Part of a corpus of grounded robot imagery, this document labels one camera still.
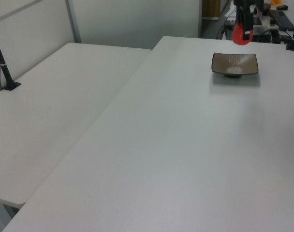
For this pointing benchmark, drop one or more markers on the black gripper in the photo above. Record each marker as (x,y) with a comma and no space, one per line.
(242,3)

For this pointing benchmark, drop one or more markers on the red apple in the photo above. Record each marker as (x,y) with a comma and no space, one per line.
(237,36)

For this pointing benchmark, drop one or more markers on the brown square ceramic plate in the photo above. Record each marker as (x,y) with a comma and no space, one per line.
(234,63)

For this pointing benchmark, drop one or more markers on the grey control box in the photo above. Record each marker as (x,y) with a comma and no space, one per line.
(265,29)

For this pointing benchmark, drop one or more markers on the wooden cabinet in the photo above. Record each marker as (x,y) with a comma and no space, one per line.
(211,8)

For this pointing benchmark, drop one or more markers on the yellow object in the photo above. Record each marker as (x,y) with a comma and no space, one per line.
(275,2)

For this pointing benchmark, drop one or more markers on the black keyboard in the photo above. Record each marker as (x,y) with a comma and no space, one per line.
(283,20)

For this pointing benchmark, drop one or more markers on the black computer mouse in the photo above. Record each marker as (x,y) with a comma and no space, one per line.
(282,7)

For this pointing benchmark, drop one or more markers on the white side table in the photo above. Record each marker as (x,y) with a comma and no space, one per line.
(52,108)

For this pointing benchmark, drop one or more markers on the grey metal partition post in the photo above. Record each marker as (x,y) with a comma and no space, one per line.
(73,21)

